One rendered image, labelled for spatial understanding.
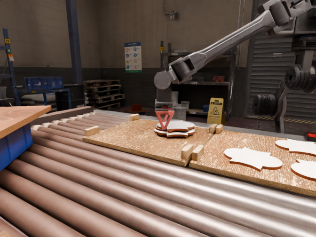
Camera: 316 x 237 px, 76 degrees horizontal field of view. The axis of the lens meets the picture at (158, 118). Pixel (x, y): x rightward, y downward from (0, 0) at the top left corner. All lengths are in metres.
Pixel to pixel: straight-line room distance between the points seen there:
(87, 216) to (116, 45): 6.63
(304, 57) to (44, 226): 1.44
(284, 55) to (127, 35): 4.24
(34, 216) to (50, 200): 0.05
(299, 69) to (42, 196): 1.41
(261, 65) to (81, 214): 5.21
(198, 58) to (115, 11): 6.40
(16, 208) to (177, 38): 5.65
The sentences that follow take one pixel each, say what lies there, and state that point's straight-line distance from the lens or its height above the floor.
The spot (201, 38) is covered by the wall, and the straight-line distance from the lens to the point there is 5.69.
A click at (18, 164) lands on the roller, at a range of 0.70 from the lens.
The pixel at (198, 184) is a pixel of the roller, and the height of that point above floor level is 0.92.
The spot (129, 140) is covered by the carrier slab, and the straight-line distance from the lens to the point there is 0.71.
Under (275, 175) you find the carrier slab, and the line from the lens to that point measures 0.56.
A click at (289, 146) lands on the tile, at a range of 0.75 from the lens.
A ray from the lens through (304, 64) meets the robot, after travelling 1.50.
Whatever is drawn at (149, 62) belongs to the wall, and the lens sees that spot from 6.22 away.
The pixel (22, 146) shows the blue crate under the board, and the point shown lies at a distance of 0.76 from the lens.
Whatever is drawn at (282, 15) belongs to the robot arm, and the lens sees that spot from 0.87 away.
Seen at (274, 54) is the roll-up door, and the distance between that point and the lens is 5.43.
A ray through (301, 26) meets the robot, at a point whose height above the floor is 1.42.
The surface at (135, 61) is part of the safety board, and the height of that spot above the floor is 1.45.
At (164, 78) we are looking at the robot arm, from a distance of 0.66.
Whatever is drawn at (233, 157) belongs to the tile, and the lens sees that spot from 0.59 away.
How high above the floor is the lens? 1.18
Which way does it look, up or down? 13 degrees down
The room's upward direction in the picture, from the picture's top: straight up
